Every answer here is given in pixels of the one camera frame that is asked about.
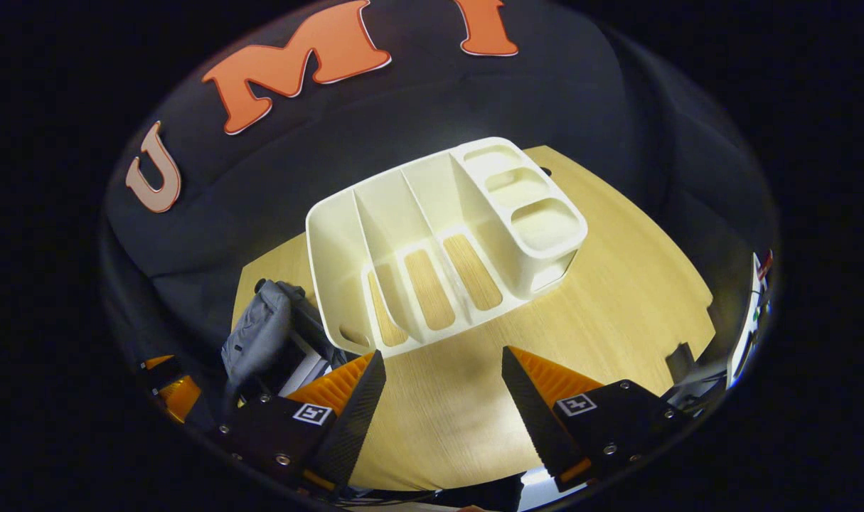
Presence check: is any grey schoolbag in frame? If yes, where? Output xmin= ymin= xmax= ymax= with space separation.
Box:
xmin=220 ymin=279 xmax=354 ymax=406

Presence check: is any black backdrop cloth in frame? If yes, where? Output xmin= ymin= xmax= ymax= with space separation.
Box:
xmin=101 ymin=0 xmax=781 ymax=370

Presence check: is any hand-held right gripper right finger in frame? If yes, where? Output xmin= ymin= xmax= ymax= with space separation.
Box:
xmin=501 ymin=346 xmax=692 ymax=493

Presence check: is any grey spine book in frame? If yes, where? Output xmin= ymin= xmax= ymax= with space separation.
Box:
xmin=279 ymin=348 xmax=333 ymax=398

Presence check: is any white bookshelf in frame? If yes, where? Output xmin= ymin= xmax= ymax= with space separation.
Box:
xmin=306 ymin=137 xmax=589 ymax=358

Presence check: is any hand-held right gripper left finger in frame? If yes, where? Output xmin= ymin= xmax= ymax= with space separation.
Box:
xmin=215 ymin=350 xmax=388 ymax=491

